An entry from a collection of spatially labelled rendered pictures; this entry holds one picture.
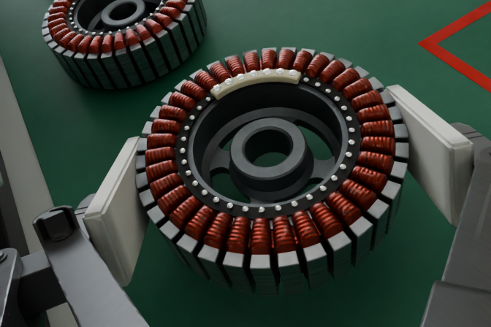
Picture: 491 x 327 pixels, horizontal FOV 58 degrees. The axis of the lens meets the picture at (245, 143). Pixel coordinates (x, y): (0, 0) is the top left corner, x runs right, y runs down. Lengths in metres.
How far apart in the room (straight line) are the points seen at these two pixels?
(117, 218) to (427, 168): 0.11
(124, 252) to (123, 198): 0.02
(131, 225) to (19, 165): 0.15
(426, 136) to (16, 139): 0.26
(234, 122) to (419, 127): 0.09
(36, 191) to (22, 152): 0.04
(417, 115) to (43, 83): 0.27
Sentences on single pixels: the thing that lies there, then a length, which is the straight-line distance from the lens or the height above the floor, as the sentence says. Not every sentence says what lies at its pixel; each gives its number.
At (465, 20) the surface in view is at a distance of 0.33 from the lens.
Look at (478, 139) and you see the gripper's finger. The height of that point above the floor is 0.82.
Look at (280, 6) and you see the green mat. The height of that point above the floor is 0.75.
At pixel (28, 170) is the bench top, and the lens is 0.31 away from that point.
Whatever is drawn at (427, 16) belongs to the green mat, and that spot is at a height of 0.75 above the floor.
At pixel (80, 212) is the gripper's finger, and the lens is 0.18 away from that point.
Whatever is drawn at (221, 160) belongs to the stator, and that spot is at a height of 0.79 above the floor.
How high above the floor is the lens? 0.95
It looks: 51 degrees down
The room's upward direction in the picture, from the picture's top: 16 degrees counter-clockwise
